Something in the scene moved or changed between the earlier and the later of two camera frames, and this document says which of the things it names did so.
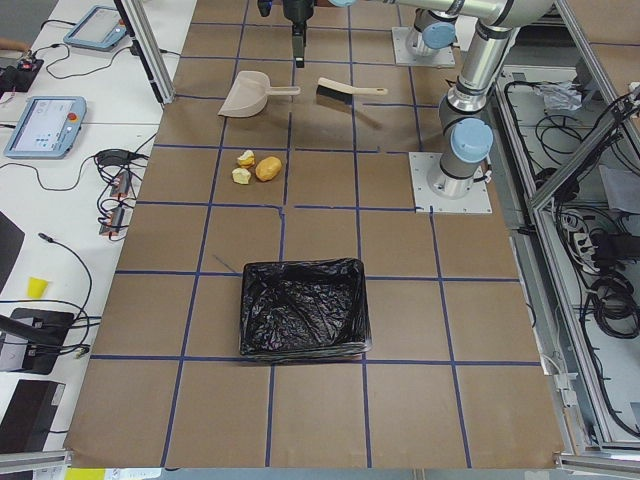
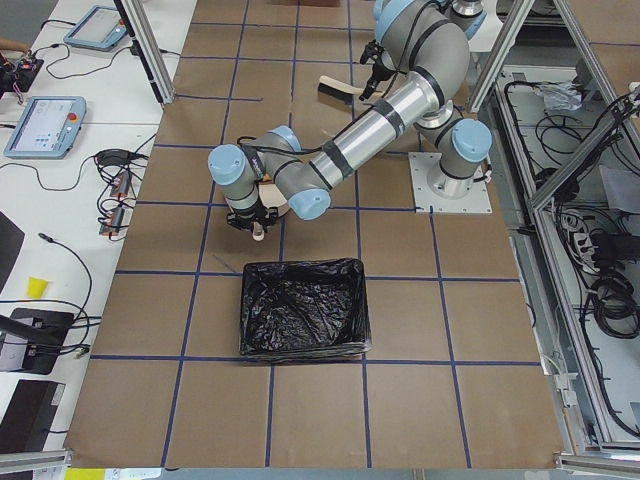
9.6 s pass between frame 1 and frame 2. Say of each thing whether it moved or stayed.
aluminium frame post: stayed
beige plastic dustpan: moved
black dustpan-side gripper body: moved
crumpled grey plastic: stayed
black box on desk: stayed
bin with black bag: stayed
